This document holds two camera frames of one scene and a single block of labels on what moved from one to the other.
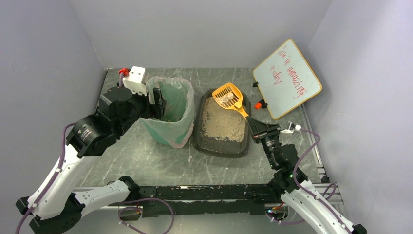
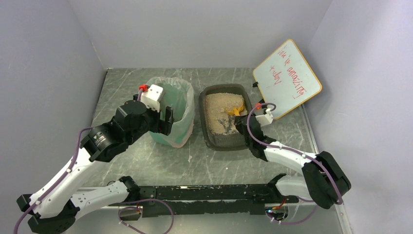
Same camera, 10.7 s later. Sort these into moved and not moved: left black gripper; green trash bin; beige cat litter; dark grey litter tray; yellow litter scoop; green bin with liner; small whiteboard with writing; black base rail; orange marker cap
Moved: yellow litter scoop; left black gripper; dark grey litter tray
Not moved: black base rail; green trash bin; small whiteboard with writing; green bin with liner; orange marker cap; beige cat litter
